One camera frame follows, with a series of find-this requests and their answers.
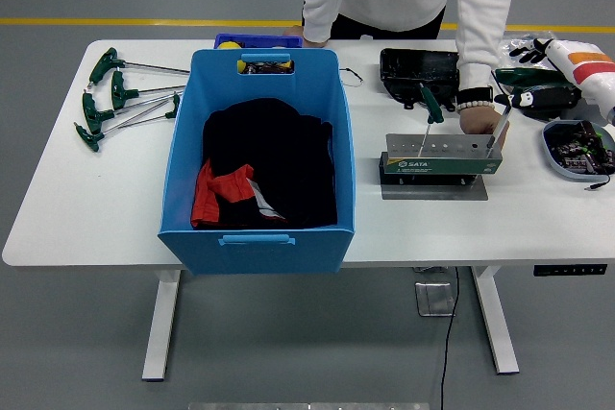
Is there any metal floor plate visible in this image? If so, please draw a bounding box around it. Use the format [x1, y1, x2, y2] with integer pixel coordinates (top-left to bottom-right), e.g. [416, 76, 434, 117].
[414, 280, 456, 318]

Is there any large green T-handle hex key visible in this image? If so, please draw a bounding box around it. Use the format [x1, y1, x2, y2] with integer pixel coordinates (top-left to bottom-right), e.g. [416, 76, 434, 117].
[485, 67, 577, 157]

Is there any light blue plastic box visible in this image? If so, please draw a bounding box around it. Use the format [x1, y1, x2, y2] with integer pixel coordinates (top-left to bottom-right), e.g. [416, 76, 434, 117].
[157, 48, 357, 278]

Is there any red garment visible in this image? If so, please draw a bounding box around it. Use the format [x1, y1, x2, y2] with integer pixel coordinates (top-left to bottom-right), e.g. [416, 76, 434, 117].
[190, 158, 287, 230]

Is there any person's left hand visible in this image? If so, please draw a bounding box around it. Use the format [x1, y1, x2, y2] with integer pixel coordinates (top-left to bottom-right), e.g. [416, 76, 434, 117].
[458, 106, 509, 151]

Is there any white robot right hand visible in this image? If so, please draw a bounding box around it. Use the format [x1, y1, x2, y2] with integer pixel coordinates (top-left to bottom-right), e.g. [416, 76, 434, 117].
[494, 37, 615, 116]

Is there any white table leg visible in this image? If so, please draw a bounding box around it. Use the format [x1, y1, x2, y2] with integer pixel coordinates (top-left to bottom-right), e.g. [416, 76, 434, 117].
[469, 266, 521, 375]
[141, 269, 183, 381]

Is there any black plastic tray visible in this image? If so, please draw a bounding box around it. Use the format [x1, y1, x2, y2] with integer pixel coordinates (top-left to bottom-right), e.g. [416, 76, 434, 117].
[379, 48, 460, 112]

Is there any beaded bracelet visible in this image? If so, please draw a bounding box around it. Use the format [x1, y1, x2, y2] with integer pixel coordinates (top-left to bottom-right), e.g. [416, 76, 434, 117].
[455, 101, 495, 114]

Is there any black wristwatch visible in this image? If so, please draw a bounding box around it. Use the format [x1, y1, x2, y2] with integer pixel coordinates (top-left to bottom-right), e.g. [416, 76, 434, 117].
[455, 85, 495, 105]

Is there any dark blue plastic bin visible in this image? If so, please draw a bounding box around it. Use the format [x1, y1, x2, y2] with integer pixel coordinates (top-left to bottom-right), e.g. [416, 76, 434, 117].
[213, 33, 305, 51]

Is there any small green T-handle hex key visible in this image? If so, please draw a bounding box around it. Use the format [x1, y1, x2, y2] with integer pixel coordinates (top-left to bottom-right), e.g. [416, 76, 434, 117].
[418, 83, 445, 150]

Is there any green grey hex key rack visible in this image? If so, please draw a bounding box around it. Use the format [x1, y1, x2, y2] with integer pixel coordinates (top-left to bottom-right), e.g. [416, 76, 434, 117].
[378, 133, 504, 202]

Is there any black floor cable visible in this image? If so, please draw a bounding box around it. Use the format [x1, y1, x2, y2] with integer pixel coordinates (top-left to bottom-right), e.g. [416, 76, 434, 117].
[439, 266, 461, 410]

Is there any slim green T-handle hex key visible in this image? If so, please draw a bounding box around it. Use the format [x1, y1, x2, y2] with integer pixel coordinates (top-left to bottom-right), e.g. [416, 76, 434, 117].
[117, 91, 182, 131]

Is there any black garment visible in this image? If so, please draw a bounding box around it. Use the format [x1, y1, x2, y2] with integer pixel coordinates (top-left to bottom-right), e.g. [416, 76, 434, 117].
[201, 97, 339, 230]

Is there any black table control panel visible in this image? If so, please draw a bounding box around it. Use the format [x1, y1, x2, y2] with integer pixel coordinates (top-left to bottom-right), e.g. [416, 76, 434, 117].
[532, 263, 609, 278]

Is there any dark parts pile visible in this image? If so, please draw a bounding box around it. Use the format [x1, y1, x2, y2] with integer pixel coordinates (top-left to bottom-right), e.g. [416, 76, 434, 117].
[549, 121, 615, 175]

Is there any pale blue oval bowl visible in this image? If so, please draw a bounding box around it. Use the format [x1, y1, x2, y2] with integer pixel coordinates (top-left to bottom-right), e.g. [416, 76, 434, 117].
[541, 119, 615, 184]

